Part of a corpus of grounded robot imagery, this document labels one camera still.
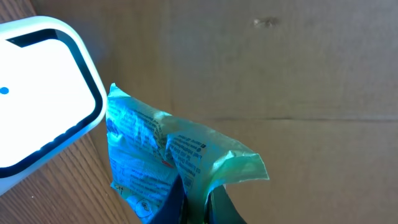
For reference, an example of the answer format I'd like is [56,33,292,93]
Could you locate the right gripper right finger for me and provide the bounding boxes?
[205,185,247,224]

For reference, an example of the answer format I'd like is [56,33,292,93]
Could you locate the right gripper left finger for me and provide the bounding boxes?
[149,175,188,224]

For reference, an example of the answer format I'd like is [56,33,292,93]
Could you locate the teal snack packet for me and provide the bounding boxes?
[106,84,269,223]

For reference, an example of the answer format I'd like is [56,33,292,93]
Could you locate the white barcode scanner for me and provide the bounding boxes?
[1,16,107,193]

